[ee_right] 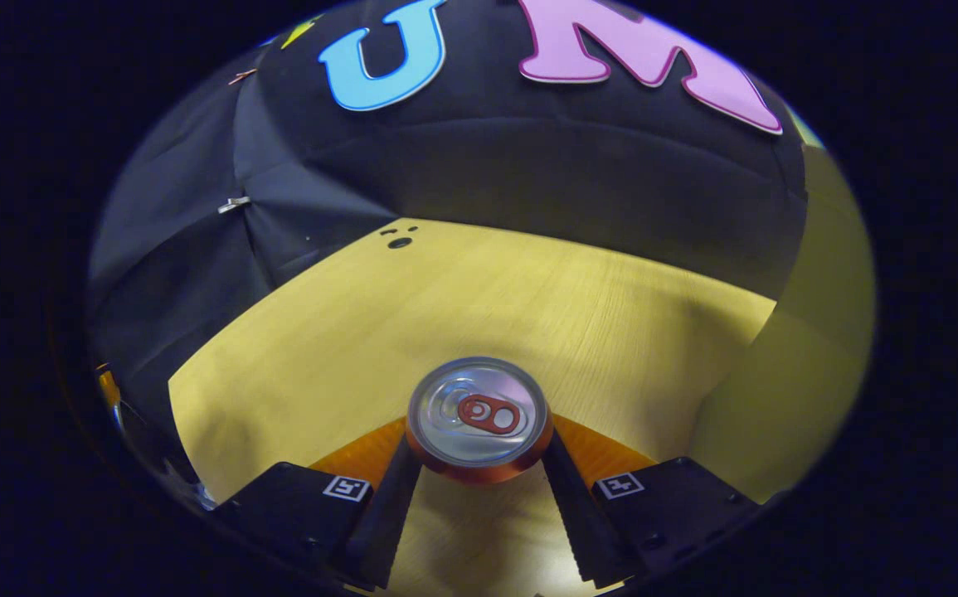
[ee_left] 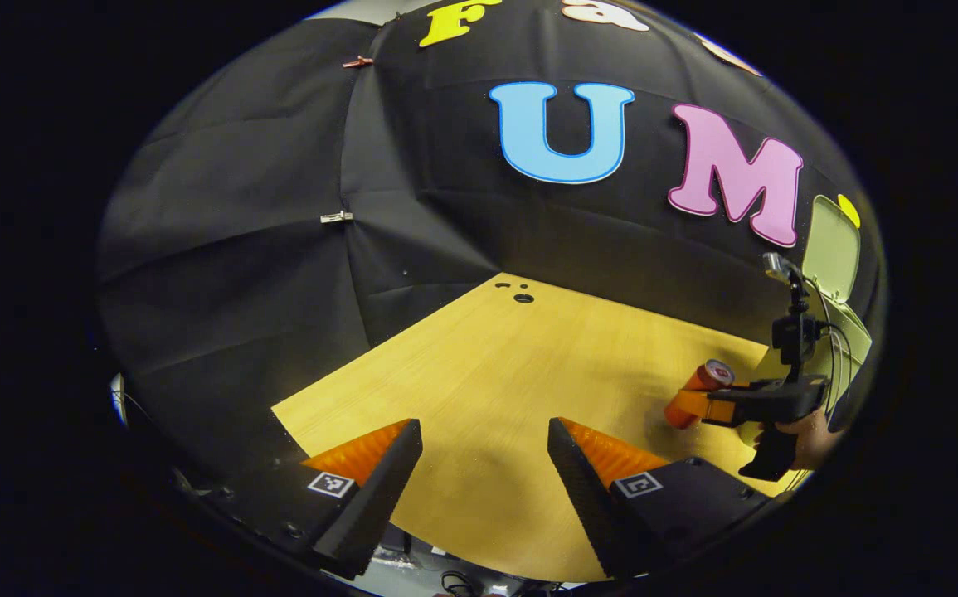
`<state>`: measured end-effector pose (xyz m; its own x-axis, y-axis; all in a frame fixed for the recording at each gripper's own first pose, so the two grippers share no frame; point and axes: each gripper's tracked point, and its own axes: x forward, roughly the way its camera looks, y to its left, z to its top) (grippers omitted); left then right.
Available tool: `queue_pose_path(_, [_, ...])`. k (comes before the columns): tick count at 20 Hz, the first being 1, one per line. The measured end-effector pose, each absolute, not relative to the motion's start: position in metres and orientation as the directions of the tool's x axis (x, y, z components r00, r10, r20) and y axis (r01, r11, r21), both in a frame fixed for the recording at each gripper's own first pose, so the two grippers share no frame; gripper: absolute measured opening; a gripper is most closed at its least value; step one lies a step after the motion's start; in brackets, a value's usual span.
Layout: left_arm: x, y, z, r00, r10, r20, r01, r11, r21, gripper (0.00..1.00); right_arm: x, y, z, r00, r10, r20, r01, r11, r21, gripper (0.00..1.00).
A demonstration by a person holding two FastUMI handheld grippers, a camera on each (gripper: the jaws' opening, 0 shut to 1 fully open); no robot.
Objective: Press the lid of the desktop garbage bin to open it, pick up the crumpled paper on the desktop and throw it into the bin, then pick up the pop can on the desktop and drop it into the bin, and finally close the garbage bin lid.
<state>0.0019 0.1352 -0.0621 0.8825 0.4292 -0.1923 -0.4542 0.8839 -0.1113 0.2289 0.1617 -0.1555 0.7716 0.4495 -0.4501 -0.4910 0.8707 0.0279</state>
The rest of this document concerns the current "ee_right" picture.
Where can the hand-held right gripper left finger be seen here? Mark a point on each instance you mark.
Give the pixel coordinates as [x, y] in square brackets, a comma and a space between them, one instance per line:
[387, 522]

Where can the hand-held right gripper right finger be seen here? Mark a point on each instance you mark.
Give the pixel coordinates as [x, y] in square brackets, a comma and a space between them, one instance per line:
[574, 522]

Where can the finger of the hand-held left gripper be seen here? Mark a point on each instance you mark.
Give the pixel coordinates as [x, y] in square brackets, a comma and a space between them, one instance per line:
[109, 388]

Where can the red pop can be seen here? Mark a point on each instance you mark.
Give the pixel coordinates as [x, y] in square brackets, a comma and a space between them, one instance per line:
[478, 414]

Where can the pale green desktop garbage bin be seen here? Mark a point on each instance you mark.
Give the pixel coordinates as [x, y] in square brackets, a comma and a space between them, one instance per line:
[794, 373]

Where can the wooden desktop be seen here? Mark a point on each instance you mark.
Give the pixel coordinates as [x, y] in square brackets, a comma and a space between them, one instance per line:
[462, 298]

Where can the small white clip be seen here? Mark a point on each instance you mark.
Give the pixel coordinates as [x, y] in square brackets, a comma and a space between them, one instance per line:
[234, 203]

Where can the small pink clip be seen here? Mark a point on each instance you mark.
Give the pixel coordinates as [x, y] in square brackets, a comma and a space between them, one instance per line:
[242, 76]

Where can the black backdrop cloth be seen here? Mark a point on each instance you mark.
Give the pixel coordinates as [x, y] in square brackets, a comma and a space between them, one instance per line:
[487, 157]

